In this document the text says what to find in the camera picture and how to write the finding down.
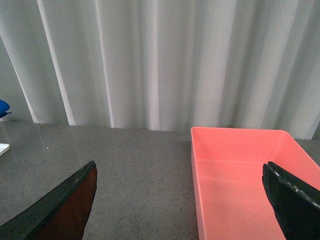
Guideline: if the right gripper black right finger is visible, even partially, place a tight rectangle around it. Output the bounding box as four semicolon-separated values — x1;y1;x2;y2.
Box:
262;161;320;240

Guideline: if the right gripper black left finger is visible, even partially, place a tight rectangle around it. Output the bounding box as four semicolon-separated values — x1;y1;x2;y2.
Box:
0;161;98;240

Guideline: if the blue microfiber cloth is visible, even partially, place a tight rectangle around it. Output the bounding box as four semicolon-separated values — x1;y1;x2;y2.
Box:
0;100;11;118

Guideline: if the pink plastic bin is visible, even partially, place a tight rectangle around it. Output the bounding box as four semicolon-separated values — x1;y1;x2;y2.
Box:
191;127;320;240

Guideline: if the white rack with wooden rods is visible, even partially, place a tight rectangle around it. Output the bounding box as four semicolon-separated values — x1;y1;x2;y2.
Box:
0;143;10;156

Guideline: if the white pleated curtain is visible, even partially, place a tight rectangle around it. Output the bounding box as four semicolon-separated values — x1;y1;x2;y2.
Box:
0;0;320;139

